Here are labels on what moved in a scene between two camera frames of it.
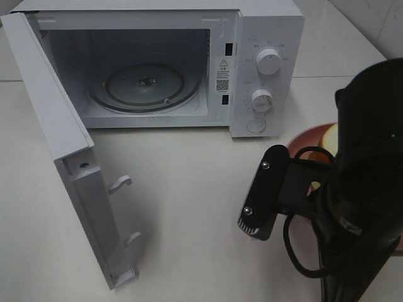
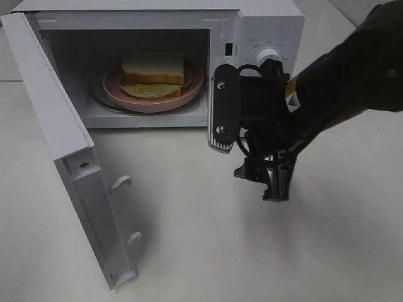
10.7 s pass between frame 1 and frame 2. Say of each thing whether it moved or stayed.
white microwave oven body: stayed
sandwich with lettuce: moved
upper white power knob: stayed
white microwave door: stayed
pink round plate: moved
